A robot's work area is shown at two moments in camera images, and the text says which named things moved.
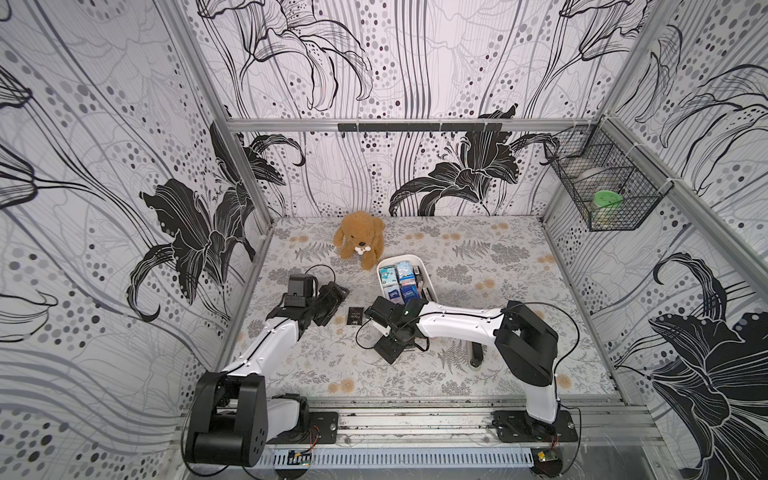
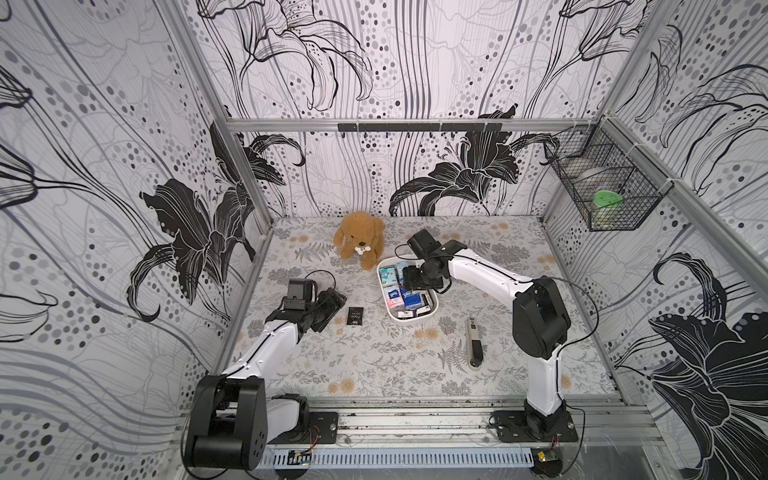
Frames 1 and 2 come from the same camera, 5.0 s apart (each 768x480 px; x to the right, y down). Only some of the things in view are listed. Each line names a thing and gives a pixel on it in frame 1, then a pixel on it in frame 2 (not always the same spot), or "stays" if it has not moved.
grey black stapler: [477, 354] stays
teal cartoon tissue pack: [389, 276] stays
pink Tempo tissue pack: [393, 293] stays
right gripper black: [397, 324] → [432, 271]
